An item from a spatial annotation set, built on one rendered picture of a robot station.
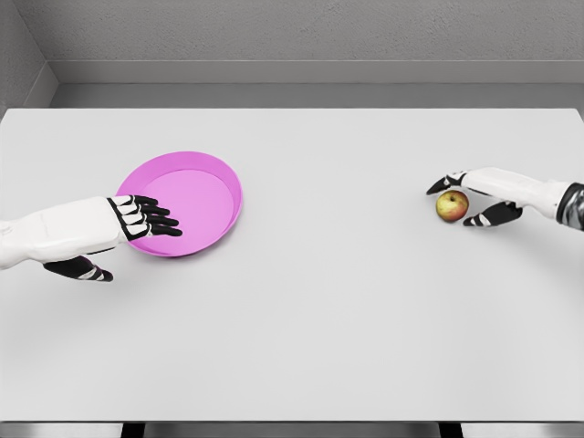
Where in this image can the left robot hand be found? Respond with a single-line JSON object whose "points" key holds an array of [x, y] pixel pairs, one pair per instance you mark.
{"points": [[86, 224]]}

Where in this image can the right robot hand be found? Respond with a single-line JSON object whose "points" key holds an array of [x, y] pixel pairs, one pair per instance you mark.
{"points": [[490, 187]]}

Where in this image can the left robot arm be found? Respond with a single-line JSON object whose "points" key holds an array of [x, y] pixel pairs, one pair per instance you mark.
{"points": [[16, 242]]}

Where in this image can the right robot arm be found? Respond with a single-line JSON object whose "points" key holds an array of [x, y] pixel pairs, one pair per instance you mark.
{"points": [[559, 201]]}

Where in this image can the red yellow apple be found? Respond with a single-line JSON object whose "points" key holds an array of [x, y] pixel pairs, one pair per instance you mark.
{"points": [[452, 206]]}

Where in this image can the pink round plate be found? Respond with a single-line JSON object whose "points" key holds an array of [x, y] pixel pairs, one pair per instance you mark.
{"points": [[196, 205]]}

